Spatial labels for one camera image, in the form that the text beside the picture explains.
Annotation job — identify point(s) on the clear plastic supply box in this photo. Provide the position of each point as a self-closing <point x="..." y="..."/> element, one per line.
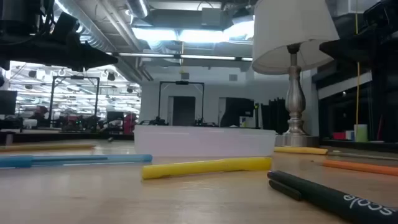
<point x="202" y="141"/>

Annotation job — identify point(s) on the orange pencil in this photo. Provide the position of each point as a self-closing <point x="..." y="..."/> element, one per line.
<point x="360" y="167"/>

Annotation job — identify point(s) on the black monitor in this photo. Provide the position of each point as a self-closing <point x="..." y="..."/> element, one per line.
<point x="7" y="102"/>
<point x="239" y="109"/>

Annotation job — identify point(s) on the silver lamp white shade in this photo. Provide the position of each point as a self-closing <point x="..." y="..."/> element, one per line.
<point x="292" y="28"/>

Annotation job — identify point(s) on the black gantry frame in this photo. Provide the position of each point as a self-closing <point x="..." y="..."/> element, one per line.
<point x="182" y="82"/>
<point x="51" y="102"/>

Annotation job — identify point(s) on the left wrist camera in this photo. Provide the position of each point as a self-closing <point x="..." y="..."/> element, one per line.
<point x="66" y="26"/>

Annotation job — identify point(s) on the black pen white print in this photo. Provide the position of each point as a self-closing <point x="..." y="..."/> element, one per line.
<point x="326" y="196"/>

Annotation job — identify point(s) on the red box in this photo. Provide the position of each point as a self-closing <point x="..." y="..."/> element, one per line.
<point x="339" y="136"/>

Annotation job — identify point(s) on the blue pen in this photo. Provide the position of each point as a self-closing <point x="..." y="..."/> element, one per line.
<point x="77" y="160"/>

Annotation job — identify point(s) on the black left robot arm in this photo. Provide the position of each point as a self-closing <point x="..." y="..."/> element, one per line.
<point x="18" y="15"/>

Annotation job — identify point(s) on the yellow pencil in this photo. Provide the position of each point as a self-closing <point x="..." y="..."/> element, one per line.
<point x="300" y="150"/>

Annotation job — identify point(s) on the yellow pen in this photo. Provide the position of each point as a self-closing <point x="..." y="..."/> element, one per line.
<point x="46" y="147"/>

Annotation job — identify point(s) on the yellow highlighter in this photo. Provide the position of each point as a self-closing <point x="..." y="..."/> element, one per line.
<point x="202" y="167"/>

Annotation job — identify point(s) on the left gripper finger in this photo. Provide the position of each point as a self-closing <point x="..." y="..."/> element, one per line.
<point x="90" y="57"/>

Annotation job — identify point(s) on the black aluminium table frame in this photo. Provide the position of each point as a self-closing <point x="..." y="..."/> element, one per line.
<point x="62" y="137"/>

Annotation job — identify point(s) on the white blue box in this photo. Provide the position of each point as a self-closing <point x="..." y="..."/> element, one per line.
<point x="349" y="135"/>

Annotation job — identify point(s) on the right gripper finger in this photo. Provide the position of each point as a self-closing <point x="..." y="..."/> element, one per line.
<point x="351" y="49"/>

